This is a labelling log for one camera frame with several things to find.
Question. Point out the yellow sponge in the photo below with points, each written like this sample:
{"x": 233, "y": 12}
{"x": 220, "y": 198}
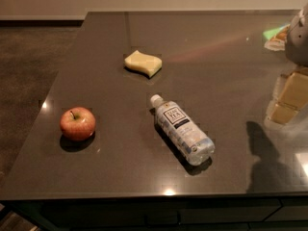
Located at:
{"x": 143, "y": 63}

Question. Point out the green and orange snack bag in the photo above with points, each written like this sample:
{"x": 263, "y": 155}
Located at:
{"x": 276, "y": 38}

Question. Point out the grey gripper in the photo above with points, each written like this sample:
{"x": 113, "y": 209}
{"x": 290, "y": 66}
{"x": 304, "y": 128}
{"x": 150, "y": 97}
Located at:
{"x": 298, "y": 41}

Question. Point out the blue plastic water bottle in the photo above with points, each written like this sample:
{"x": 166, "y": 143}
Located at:
{"x": 195, "y": 146}

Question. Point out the red apple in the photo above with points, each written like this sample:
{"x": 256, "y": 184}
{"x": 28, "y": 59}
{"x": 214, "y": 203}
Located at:
{"x": 77, "y": 124}

